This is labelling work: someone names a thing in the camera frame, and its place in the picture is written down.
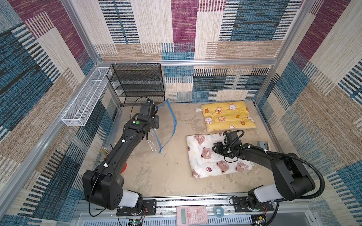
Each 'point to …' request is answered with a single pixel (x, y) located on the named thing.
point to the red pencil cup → (124, 168)
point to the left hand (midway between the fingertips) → (152, 118)
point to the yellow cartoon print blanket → (227, 116)
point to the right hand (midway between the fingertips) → (215, 150)
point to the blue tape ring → (222, 213)
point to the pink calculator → (191, 215)
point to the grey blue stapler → (265, 145)
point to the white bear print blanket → (204, 162)
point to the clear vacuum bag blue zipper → (163, 132)
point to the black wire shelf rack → (137, 83)
